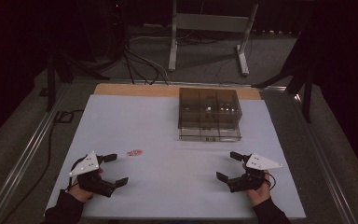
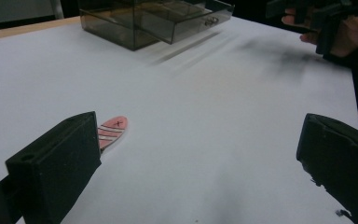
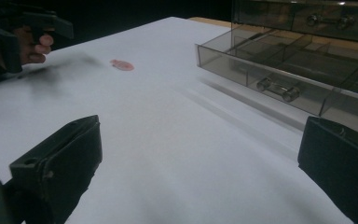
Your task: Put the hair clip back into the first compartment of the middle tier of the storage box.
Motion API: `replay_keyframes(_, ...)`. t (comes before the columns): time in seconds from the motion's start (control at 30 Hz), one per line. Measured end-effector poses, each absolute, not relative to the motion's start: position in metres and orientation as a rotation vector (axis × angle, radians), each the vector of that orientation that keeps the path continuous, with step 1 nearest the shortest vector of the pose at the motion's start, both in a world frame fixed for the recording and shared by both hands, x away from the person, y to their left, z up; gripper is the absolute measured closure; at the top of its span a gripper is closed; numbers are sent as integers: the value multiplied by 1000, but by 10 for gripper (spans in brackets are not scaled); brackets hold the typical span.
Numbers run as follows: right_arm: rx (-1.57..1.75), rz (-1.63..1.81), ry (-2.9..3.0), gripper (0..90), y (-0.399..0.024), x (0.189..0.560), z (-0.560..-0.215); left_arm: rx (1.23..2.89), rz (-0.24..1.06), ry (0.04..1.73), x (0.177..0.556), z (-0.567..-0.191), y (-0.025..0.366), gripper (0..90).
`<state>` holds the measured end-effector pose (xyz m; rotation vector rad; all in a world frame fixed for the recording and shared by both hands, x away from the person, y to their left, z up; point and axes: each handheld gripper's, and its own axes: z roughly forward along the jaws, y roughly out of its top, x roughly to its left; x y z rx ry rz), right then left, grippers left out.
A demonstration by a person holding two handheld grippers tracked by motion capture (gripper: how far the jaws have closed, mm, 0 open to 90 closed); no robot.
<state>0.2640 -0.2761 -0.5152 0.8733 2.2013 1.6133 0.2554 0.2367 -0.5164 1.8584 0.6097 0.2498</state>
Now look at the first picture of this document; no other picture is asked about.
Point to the aluminium floor rail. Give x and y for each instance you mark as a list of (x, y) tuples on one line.
[(21, 155), (323, 161)]

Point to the small red packet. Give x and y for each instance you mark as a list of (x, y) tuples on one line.
[(135, 152)]

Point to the person's left hand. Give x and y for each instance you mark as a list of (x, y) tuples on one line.
[(80, 194)]

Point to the clear plastic drawer box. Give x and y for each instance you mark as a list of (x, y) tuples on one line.
[(209, 113)]

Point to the black tripod stand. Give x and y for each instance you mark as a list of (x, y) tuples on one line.
[(301, 77), (51, 81)]

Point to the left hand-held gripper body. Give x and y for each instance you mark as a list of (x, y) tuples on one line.
[(93, 182)]

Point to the white table mat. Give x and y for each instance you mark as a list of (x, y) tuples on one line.
[(167, 177)]

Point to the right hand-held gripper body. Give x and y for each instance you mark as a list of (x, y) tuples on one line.
[(248, 183)]

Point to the person's right hand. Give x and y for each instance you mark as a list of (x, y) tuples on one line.
[(260, 196)]

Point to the white metal stand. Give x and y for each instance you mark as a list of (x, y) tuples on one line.
[(209, 22)]

